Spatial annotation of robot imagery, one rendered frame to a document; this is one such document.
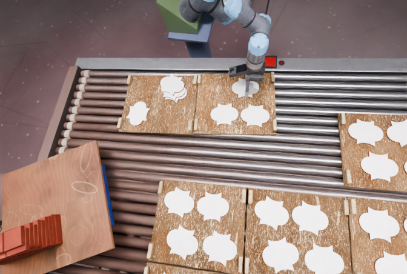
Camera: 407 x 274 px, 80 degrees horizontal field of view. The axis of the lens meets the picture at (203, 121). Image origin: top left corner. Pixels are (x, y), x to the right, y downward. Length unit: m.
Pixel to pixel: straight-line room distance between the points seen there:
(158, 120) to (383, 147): 1.08
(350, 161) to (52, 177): 1.39
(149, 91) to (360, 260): 1.24
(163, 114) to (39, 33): 2.73
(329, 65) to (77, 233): 1.46
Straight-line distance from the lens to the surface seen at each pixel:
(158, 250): 1.23
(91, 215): 1.25
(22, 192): 1.48
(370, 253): 1.27
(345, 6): 3.14
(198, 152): 1.23
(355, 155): 1.30
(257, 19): 1.06
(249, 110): 1.26
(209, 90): 1.33
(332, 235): 1.22
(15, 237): 1.19
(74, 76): 1.70
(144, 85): 1.45
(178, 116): 1.30
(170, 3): 1.60
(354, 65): 1.53
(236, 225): 1.17
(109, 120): 1.47
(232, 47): 2.66
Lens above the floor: 2.10
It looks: 67 degrees down
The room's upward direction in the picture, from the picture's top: 22 degrees counter-clockwise
